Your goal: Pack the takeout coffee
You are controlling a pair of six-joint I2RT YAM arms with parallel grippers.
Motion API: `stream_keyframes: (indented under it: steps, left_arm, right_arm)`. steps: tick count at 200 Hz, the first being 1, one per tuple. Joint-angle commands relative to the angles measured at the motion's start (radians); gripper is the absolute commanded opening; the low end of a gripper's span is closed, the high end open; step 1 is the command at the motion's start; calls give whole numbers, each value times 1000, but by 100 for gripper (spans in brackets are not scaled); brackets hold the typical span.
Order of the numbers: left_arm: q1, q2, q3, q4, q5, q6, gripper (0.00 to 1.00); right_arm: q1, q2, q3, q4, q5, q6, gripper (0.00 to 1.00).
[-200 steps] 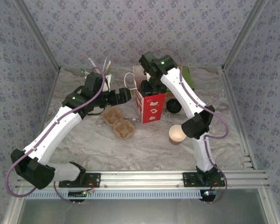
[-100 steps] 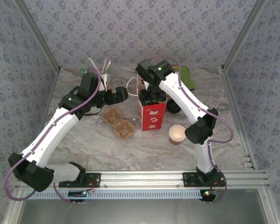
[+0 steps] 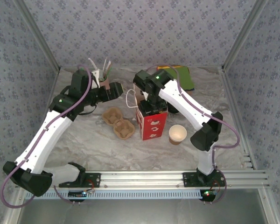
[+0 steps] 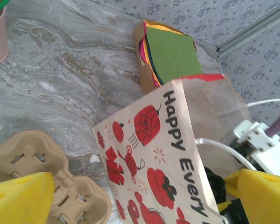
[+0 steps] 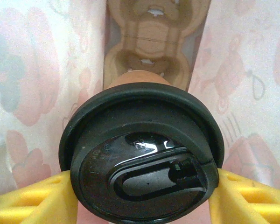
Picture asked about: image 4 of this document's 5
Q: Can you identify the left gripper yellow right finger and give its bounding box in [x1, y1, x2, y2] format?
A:
[224, 168, 280, 224]

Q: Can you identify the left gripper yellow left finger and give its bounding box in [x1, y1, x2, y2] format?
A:
[0, 171, 56, 224]

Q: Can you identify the red white paper gift bag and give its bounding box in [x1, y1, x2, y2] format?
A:
[92, 73, 280, 224]

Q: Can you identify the brown pulp cup carrier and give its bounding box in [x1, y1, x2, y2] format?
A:
[0, 129, 112, 224]

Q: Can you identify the stack of coloured felt sheets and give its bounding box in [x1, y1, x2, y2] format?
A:
[133, 20, 198, 95]

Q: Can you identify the colourful paper napkin stack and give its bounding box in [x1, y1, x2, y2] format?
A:
[138, 20, 204, 86]

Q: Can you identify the green wrapped straw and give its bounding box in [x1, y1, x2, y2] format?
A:
[0, 0, 12, 21]

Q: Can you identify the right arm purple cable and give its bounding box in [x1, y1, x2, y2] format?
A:
[267, 109, 280, 137]

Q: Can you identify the aluminium corner post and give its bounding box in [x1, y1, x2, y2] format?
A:
[216, 1, 280, 58]

